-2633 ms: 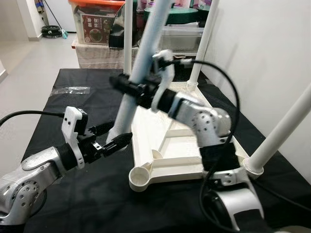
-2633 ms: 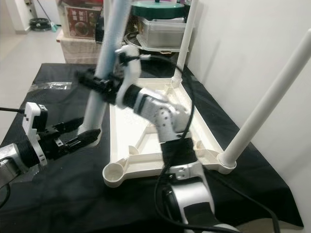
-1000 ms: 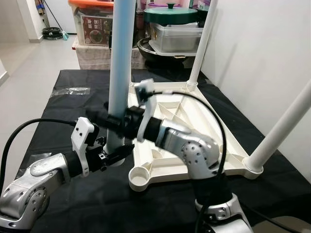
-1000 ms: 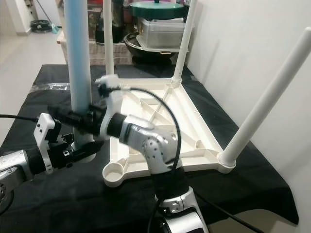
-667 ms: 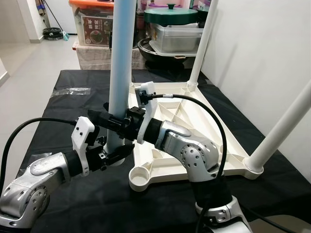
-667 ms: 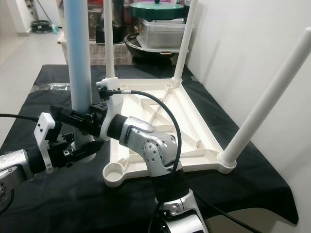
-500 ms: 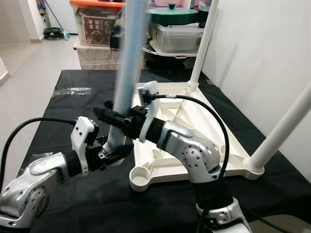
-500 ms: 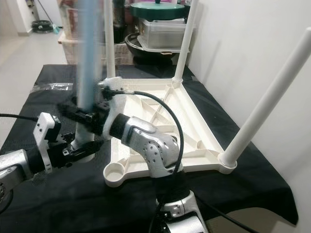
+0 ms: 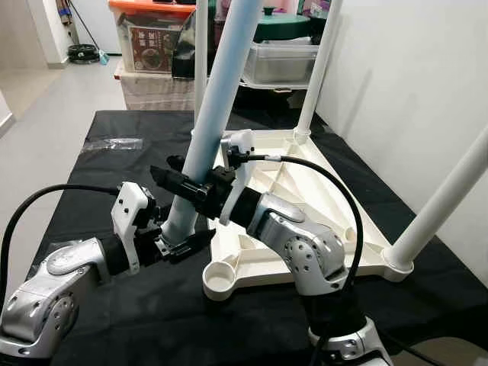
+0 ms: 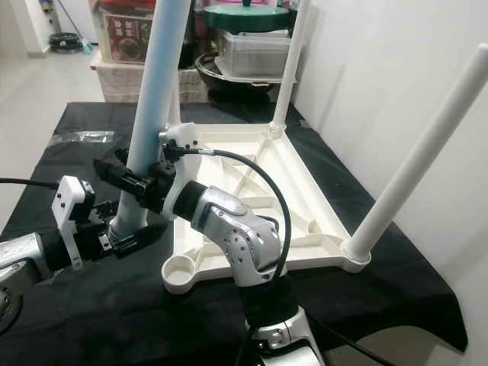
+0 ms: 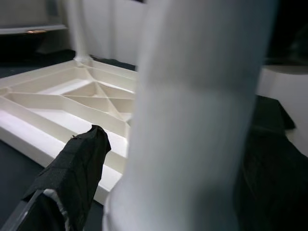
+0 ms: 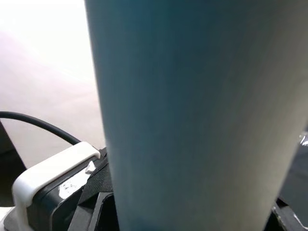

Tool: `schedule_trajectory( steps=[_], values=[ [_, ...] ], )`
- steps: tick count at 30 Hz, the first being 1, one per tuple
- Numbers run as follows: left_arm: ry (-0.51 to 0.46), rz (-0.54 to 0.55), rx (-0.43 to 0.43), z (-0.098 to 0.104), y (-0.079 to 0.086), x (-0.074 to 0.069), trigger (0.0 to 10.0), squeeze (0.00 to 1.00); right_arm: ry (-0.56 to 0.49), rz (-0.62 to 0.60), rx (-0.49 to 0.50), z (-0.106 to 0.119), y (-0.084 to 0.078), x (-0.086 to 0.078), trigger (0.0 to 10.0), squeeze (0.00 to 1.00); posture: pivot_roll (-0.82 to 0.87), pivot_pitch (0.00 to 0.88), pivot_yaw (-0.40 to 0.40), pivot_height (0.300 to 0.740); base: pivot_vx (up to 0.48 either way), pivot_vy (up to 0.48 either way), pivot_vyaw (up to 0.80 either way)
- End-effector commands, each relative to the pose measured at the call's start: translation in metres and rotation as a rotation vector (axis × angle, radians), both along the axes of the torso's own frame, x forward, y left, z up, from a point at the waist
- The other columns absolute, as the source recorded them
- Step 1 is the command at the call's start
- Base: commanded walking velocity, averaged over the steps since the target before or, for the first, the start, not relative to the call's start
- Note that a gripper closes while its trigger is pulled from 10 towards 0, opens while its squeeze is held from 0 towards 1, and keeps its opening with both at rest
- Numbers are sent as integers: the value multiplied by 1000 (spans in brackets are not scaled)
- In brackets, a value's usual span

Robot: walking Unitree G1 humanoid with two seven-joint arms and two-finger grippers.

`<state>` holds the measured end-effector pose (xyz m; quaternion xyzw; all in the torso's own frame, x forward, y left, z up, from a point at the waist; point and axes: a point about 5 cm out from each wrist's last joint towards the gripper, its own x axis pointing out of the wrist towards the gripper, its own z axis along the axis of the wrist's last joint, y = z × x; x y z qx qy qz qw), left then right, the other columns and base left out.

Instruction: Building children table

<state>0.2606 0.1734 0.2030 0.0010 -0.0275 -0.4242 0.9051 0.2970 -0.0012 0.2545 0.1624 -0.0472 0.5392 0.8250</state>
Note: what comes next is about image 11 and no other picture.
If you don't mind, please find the black tablecloth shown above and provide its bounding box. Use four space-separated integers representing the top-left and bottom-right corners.
0 48 308 231

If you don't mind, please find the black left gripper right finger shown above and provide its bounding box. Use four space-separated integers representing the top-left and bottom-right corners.
237 131 308 231

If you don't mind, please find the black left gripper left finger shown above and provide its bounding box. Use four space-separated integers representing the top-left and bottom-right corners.
22 124 112 231

